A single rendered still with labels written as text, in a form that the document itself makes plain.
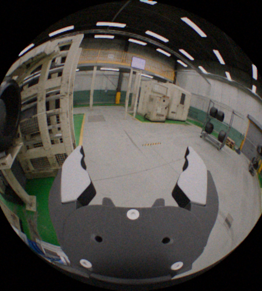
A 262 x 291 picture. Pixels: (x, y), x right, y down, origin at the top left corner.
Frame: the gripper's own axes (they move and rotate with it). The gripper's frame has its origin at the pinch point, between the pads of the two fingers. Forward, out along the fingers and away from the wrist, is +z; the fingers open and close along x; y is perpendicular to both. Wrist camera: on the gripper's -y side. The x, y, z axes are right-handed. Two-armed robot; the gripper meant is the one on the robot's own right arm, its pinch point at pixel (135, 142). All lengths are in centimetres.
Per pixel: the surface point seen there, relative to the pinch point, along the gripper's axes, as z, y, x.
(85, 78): 844, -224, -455
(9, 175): -14, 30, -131
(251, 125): 302, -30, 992
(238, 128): 434, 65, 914
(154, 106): 411, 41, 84
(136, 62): 391, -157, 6
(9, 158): -5, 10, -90
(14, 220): -72, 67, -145
